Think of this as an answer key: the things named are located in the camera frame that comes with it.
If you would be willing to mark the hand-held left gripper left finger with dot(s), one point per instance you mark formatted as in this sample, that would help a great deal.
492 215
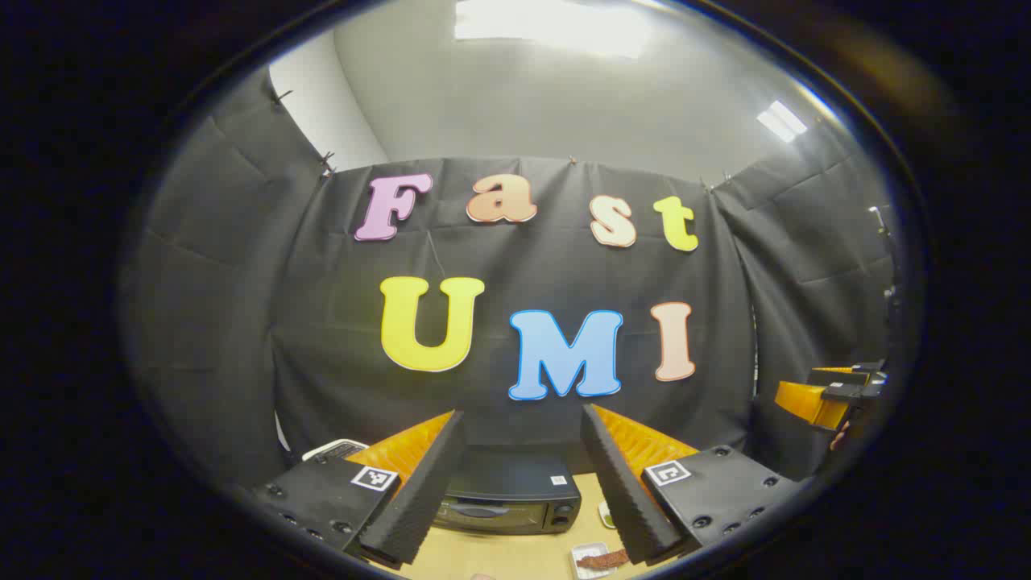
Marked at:
419 499

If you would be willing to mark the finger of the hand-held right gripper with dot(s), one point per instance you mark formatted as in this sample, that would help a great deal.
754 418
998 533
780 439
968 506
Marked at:
809 405
842 375

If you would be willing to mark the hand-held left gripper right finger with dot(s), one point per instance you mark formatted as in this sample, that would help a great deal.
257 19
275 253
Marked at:
628 499

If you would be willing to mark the red braised meat piece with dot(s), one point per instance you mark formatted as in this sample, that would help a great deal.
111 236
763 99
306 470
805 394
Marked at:
604 558

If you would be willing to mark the white compartment tray with beans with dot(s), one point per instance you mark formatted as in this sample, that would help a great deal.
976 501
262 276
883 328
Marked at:
606 514

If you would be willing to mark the small white ribbed plate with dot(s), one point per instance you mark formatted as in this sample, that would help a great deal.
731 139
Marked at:
581 569

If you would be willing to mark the white handheld scanner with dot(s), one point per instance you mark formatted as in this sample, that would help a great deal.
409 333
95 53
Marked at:
334 449

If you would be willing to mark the black backdrop cloth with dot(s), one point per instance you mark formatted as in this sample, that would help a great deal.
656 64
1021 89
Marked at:
523 274

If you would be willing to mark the ceiling light panel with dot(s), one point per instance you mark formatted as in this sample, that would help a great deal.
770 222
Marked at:
781 121

